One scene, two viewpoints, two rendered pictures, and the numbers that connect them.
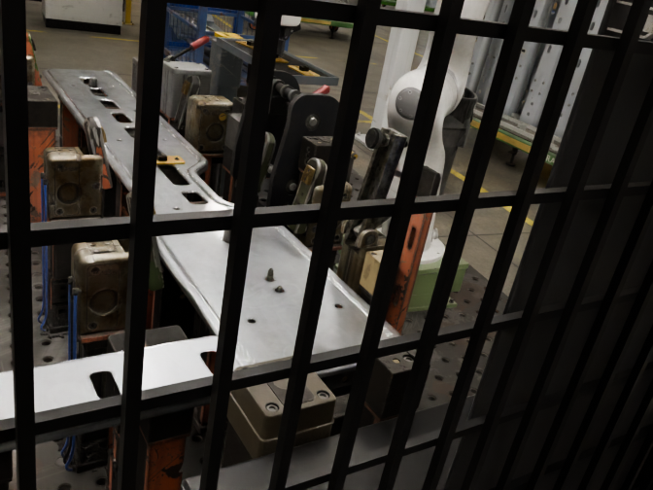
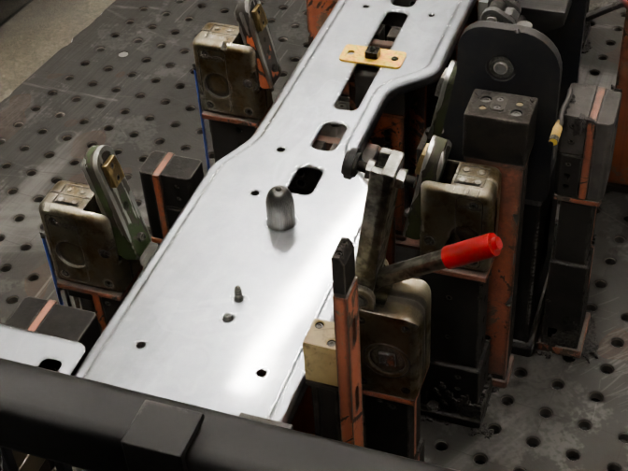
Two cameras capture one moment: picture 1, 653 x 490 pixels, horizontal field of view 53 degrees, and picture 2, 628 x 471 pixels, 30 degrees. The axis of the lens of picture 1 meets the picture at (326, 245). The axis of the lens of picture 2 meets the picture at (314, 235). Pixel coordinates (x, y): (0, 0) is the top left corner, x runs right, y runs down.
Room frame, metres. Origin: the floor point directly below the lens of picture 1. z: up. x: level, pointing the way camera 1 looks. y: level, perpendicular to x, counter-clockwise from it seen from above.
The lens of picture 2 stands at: (0.41, -0.71, 1.85)
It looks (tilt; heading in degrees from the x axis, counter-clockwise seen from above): 42 degrees down; 58
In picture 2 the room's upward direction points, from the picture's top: 4 degrees counter-clockwise
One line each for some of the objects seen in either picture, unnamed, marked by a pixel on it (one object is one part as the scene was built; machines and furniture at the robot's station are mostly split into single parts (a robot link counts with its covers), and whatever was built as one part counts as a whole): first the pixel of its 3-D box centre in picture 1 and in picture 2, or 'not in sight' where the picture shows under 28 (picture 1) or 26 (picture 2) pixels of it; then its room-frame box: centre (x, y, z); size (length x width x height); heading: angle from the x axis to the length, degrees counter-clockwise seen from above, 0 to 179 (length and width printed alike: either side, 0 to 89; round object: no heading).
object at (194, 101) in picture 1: (201, 180); not in sight; (1.41, 0.31, 0.89); 0.13 x 0.11 x 0.38; 126
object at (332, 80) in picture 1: (273, 59); not in sight; (1.57, 0.20, 1.16); 0.37 x 0.14 x 0.02; 36
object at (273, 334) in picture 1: (154, 159); (371, 50); (1.19, 0.36, 1.00); 1.38 x 0.22 x 0.02; 36
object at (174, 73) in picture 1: (181, 149); not in sight; (1.55, 0.40, 0.90); 0.13 x 0.10 x 0.41; 126
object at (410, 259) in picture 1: (391, 331); (352, 437); (0.81, -0.12, 0.95); 0.03 x 0.01 x 0.50; 36
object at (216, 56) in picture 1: (220, 122); not in sight; (1.78, 0.36, 0.92); 0.08 x 0.08 x 0.44; 36
